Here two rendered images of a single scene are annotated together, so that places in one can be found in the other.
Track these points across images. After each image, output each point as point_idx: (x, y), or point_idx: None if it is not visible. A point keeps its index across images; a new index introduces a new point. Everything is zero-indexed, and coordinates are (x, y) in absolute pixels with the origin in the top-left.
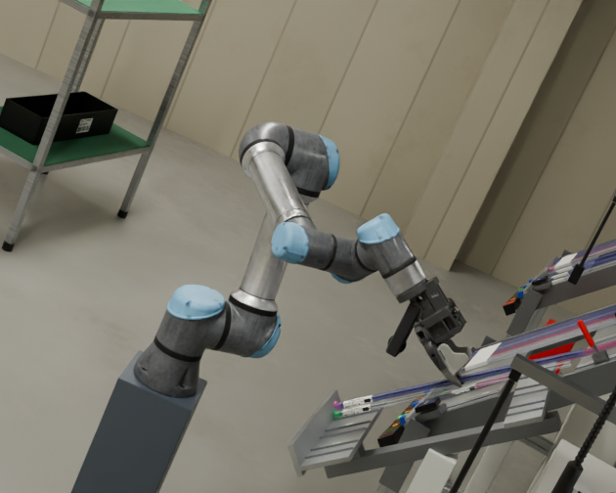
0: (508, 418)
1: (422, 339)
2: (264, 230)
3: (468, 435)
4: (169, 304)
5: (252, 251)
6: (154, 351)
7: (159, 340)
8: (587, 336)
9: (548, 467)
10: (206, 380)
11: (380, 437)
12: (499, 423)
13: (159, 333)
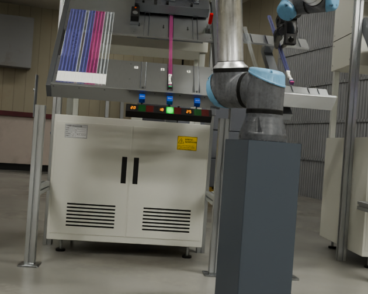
0: (303, 46)
1: (297, 31)
2: (241, 14)
3: (277, 69)
4: (280, 83)
5: (238, 32)
6: (281, 119)
7: (282, 109)
8: (212, 20)
9: (107, 118)
10: (226, 139)
11: (211, 115)
12: (267, 60)
13: (281, 105)
